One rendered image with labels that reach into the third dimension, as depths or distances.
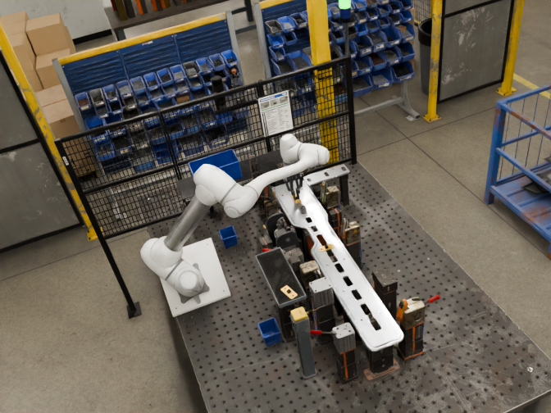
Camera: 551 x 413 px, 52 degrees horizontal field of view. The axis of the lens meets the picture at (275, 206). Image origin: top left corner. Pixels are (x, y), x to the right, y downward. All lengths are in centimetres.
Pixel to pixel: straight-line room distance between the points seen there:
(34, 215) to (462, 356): 360
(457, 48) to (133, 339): 394
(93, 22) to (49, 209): 488
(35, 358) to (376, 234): 259
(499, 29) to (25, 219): 471
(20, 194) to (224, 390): 271
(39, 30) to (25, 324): 366
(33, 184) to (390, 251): 294
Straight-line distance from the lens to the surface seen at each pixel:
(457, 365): 300
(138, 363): 415
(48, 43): 727
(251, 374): 300
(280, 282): 274
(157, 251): 309
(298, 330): 263
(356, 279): 293
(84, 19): 945
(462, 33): 582
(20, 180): 494
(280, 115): 374
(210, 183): 276
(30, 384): 440
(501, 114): 447
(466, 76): 610
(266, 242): 307
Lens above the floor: 315
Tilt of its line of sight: 39 degrees down
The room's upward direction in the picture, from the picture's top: 10 degrees counter-clockwise
